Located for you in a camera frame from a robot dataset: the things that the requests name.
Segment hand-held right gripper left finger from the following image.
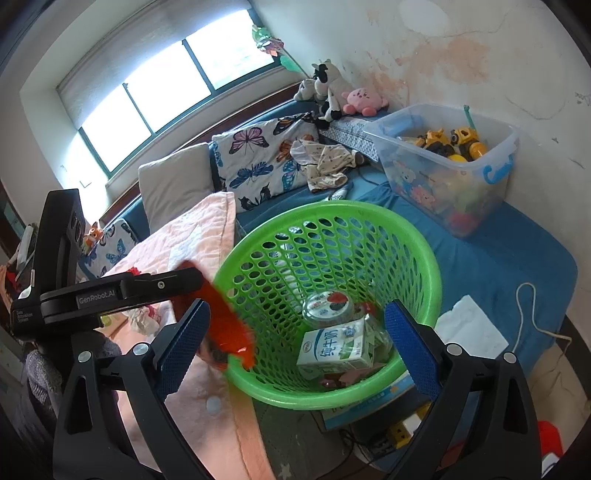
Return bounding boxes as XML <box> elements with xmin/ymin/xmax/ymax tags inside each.
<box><xmin>52</xmin><ymin>298</ymin><xmax>212</xmax><ymax>480</ymax></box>

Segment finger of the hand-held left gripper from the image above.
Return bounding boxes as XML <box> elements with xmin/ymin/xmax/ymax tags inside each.
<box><xmin>122</xmin><ymin>268</ymin><xmax>206</xmax><ymax>306</ymax></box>

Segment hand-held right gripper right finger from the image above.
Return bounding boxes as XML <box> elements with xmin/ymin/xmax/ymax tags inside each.
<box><xmin>383</xmin><ymin>299</ymin><xmax>541</xmax><ymax>480</ymax></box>

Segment red plastic wrapper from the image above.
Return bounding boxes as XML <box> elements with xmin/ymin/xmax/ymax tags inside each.
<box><xmin>173</xmin><ymin>261</ymin><xmax>257</xmax><ymax>370</ymax></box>

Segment white milk carton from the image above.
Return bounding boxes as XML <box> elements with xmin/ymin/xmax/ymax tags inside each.
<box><xmin>295</xmin><ymin>320</ymin><xmax>377</xmax><ymax>381</ymax></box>

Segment clear plastic cup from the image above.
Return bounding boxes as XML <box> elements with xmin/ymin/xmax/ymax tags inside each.
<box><xmin>302</xmin><ymin>291</ymin><xmax>354</xmax><ymax>330</ymax></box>

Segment green plastic mesh basket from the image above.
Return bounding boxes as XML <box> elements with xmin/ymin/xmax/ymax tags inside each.
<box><xmin>215</xmin><ymin>200</ymin><xmax>443</xmax><ymax>411</ymax></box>

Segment crumpled white plastic bag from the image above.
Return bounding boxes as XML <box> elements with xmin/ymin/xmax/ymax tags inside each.
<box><xmin>124</xmin><ymin>305</ymin><xmax>160</xmax><ymax>335</ymax></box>

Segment small butterfly print pillow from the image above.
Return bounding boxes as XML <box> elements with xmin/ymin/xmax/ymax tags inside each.
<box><xmin>78</xmin><ymin>218</ymin><xmax>139</xmax><ymax>278</ymax></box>

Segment white paper tissue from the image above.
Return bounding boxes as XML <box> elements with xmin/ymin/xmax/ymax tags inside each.
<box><xmin>434</xmin><ymin>295</ymin><xmax>509</xmax><ymax>354</ymax></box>

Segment blue white flat box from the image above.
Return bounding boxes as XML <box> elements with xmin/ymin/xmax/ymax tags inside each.
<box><xmin>321</xmin><ymin>369</ymin><xmax>430</xmax><ymax>432</ymax></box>

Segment fox plush toy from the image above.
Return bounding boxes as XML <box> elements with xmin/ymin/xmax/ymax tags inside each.
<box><xmin>81</xmin><ymin>222</ymin><xmax>105</xmax><ymax>254</ymax></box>

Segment yellow power strip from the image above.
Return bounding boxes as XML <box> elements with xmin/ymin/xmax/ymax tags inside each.
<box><xmin>388</xmin><ymin>413</ymin><xmax>423</xmax><ymax>446</ymax></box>

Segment grey pillow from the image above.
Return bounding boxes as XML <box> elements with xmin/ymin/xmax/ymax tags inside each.
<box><xmin>139</xmin><ymin>142</ymin><xmax>215</xmax><ymax>227</ymax></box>

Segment blue mattress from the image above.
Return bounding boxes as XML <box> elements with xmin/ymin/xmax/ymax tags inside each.
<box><xmin>99</xmin><ymin>99</ymin><xmax>579</xmax><ymax>416</ymax></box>

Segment large butterfly print pillow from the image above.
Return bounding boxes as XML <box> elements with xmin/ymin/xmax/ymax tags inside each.
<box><xmin>211</xmin><ymin>112</ymin><xmax>319</xmax><ymax>213</ymax></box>

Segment clear plastic storage bin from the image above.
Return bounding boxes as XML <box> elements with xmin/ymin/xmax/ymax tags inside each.
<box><xmin>362</xmin><ymin>104</ymin><xmax>520</xmax><ymax>238</ymax></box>

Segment red plastic thing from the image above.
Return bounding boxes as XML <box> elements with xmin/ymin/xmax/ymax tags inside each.
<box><xmin>538</xmin><ymin>420</ymin><xmax>566</xmax><ymax>462</ymax></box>

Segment green framed window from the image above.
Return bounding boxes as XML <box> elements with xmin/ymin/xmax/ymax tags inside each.
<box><xmin>58</xmin><ymin>18</ymin><xmax>305</xmax><ymax>176</ymax></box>

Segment patterned baby clothes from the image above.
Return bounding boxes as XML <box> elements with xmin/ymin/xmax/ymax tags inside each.
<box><xmin>290</xmin><ymin>138</ymin><xmax>358</xmax><ymax>193</ymax></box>

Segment yellow toy trucks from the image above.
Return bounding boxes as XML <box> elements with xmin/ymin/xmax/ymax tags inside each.
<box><xmin>399</xmin><ymin>127</ymin><xmax>488</xmax><ymax>163</ymax></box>

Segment blue white quilted cloth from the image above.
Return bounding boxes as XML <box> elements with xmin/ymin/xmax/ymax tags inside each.
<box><xmin>318</xmin><ymin>114</ymin><xmax>384</xmax><ymax>162</ymax></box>

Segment grey white plush toy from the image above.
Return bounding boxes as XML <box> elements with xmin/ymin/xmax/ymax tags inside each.
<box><xmin>294</xmin><ymin>79</ymin><xmax>319</xmax><ymax>102</ymax></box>

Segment pink round plush toy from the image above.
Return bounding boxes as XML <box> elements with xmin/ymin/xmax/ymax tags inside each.
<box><xmin>342</xmin><ymin>88</ymin><xmax>389</xmax><ymax>117</ymax></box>

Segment black white cow plush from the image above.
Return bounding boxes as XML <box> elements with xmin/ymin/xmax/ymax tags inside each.
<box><xmin>313</xmin><ymin>58</ymin><xmax>354</xmax><ymax>123</ymax></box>

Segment colourful pinwheel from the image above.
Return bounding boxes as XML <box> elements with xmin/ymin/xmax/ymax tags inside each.
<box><xmin>252</xmin><ymin>23</ymin><xmax>308</xmax><ymax>75</ymax></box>

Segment white cord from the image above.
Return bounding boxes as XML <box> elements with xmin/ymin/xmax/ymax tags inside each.
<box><xmin>515</xmin><ymin>282</ymin><xmax>573</xmax><ymax>344</ymax></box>

